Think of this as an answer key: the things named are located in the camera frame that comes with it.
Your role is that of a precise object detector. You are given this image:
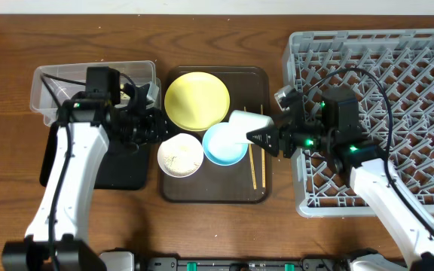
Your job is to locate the small white cup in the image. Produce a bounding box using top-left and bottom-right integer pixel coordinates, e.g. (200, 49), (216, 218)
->
(228, 110), (274, 144)

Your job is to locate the yellow plate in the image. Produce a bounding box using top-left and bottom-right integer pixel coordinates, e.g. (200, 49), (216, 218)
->
(164, 72), (231, 132)

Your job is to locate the right wooden chopstick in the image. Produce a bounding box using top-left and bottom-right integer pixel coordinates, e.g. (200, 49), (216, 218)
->
(260, 105), (266, 188)

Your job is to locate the clear plastic bin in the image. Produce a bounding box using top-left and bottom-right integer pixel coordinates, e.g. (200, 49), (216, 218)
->
(30, 60), (161, 126)

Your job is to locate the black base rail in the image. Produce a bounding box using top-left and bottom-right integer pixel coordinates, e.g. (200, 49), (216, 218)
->
(99, 246), (384, 271)

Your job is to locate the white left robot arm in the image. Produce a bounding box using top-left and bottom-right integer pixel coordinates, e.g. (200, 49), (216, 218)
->
(2, 66), (170, 270)

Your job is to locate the white bowl with rice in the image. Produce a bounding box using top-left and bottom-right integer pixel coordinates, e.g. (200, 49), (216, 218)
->
(157, 133), (204, 178)

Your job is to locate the light blue bowl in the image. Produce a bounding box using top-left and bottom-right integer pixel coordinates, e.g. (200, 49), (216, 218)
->
(202, 122), (248, 166)

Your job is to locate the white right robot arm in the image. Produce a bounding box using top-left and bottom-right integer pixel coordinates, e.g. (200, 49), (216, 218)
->
(246, 87), (434, 270)

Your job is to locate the dark brown serving tray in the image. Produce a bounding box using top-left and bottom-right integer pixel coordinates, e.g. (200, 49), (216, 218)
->
(158, 65), (272, 204)

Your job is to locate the black plastic bin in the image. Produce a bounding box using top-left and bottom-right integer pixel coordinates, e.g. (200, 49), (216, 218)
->
(39, 123), (151, 190)

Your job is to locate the grey dishwasher rack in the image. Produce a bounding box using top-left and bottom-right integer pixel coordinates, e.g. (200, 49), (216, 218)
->
(282, 29), (434, 214)

